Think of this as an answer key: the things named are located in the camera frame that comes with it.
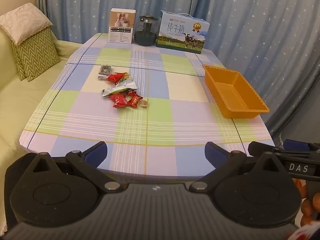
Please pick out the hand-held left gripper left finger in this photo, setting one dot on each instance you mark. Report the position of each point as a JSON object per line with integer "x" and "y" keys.
{"x": 98, "y": 152}

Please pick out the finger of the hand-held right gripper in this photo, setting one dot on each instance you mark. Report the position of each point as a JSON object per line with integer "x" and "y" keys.
{"x": 258, "y": 147}
{"x": 295, "y": 144}

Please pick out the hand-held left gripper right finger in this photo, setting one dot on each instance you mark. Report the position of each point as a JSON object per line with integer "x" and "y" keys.
{"x": 212, "y": 153}

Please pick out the red snack packet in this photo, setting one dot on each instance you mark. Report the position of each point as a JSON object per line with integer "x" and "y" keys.
{"x": 115, "y": 77}
{"x": 120, "y": 101}

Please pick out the orange plastic tray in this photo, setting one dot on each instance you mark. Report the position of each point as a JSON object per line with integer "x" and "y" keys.
{"x": 235, "y": 92}

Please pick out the red and white candy packet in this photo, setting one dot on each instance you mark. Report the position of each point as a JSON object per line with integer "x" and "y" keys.
{"x": 134, "y": 99}

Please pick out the brown caramel candy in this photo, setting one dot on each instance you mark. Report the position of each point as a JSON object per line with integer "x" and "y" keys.
{"x": 143, "y": 103}

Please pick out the green and white snack packet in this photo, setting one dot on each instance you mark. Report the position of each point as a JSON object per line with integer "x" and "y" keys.
{"x": 120, "y": 88}

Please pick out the small grey snack packet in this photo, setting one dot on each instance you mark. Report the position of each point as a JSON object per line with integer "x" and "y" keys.
{"x": 102, "y": 76}

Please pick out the colourful candy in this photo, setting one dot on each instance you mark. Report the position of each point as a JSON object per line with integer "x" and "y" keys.
{"x": 127, "y": 76}

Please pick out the dark snack packet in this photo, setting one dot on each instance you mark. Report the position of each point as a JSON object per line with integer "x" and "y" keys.
{"x": 105, "y": 69}

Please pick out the person's right hand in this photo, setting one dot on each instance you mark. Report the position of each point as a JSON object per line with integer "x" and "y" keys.
{"x": 312, "y": 210}

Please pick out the light green sofa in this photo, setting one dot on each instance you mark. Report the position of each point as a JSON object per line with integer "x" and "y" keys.
{"x": 25, "y": 100}

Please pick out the blue star-print curtain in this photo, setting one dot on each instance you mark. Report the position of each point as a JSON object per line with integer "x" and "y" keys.
{"x": 75, "y": 5}
{"x": 262, "y": 42}

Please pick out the green zigzag pillow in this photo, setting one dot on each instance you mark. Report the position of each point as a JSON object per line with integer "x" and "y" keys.
{"x": 17, "y": 62}
{"x": 37, "y": 52}

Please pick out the blue milk carton box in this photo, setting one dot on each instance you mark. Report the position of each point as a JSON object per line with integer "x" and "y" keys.
{"x": 182, "y": 33}

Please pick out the white product box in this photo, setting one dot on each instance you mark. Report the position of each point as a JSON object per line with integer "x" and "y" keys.
{"x": 121, "y": 26}

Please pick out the dark green glass jar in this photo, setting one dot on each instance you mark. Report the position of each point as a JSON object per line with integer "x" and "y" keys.
{"x": 146, "y": 32}

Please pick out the cream pillow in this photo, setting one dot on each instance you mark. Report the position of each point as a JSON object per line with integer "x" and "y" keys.
{"x": 21, "y": 22}

